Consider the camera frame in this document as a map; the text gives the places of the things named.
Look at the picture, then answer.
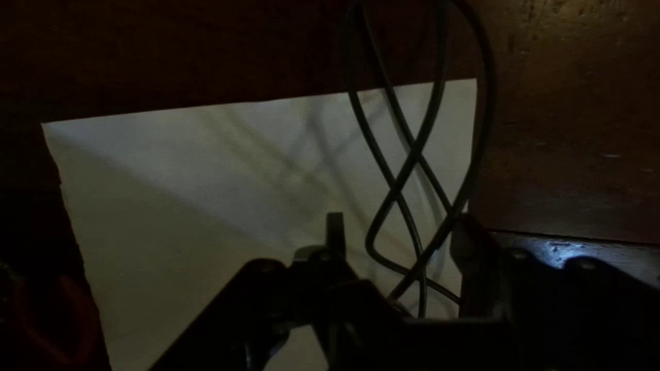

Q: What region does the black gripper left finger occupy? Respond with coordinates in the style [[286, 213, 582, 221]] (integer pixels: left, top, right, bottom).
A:
[[294, 210, 363, 285]]

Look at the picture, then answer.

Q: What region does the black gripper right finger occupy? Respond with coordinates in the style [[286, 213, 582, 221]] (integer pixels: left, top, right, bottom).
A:
[[449, 213, 511, 320]]

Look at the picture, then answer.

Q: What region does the black cable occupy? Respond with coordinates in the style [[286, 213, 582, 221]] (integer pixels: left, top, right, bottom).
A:
[[341, 0, 498, 320]]

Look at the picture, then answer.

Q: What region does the dark wooden cabinet desk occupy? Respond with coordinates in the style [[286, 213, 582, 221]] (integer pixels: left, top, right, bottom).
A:
[[0, 0, 660, 371]]

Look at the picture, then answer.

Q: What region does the white paper sheet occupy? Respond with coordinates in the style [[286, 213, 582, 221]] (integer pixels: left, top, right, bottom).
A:
[[38, 77, 481, 371]]

